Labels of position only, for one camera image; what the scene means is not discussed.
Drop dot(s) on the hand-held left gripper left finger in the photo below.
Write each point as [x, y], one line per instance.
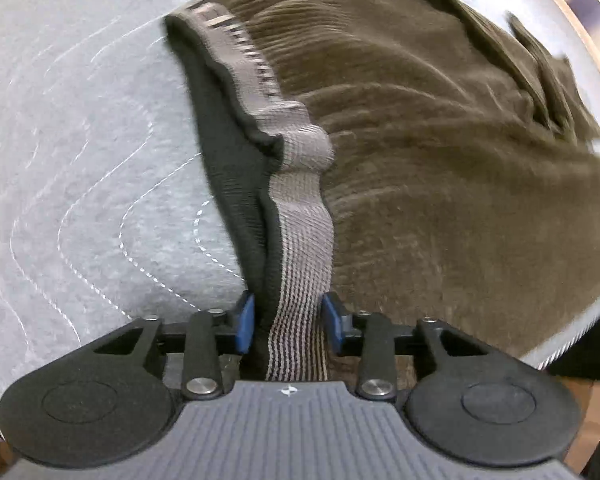
[245, 321]

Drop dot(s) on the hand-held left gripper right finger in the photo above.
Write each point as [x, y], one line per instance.
[331, 321]

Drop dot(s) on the grey quilted bed cover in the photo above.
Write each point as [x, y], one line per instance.
[80, 160]

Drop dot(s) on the wooden bed frame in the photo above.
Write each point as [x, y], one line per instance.
[587, 25]

